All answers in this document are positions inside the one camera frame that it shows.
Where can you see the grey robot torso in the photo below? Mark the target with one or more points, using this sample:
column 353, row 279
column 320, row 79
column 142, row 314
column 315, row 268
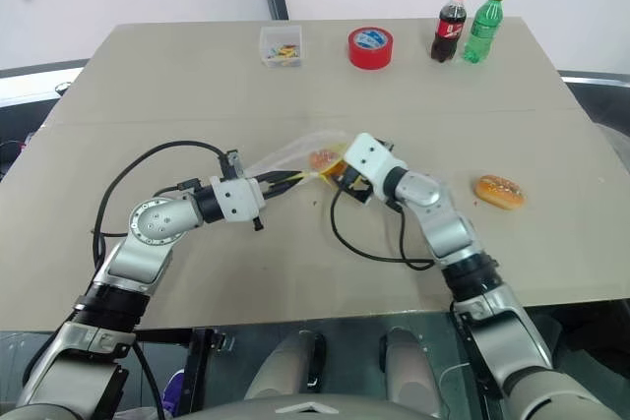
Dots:
column 305, row 409

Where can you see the red tape roll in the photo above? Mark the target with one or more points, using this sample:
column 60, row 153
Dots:
column 370, row 50

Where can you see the clear plastic box with clips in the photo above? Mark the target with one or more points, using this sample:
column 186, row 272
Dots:
column 281, row 48

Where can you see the green bottle with yellow cap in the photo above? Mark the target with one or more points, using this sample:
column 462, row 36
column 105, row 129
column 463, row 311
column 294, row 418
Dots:
column 482, row 29

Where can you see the dark side table edge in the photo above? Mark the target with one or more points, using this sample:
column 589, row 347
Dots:
column 598, row 90

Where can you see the grey rounded robot right leg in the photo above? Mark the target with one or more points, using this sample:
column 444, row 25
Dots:
column 408, row 371

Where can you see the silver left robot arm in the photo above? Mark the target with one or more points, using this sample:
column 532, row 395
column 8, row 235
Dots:
column 152, row 223

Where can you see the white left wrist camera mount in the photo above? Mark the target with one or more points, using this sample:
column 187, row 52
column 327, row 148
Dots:
column 236, row 199

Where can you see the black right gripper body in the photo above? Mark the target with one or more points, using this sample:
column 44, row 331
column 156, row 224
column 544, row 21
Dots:
column 358, row 193

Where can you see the grey side rail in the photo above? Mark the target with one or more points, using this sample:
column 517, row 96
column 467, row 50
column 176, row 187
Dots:
column 34, row 68

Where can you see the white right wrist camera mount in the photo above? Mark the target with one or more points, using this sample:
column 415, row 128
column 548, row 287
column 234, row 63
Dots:
column 374, row 159

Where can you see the clear plastic bag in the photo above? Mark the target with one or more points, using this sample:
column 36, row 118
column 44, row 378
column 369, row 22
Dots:
column 290, row 154

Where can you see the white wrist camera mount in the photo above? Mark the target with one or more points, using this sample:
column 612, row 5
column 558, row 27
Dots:
column 236, row 199
column 374, row 159

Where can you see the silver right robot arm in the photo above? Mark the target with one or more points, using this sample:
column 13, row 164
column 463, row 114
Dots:
column 443, row 228

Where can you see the orange sesame bun snack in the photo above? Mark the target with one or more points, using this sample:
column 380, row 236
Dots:
column 499, row 192

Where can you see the grey rounded robot left leg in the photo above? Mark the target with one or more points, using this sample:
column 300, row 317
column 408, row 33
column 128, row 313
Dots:
column 285, row 366

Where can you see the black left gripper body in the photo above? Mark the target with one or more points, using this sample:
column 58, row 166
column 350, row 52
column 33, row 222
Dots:
column 266, row 188

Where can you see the grey rounded robot leg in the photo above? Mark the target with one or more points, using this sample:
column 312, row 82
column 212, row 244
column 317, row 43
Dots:
column 408, row 371
column 285, row 366

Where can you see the black table frame leg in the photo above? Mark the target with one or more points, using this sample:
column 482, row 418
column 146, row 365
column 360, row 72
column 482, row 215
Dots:
column 197, row 366

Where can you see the cola bottle with red cap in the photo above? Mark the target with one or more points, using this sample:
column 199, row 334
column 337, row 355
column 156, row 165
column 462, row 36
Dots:
column 447, row 31

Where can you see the purple object under table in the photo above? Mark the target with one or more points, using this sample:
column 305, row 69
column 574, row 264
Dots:
column 174, row 390

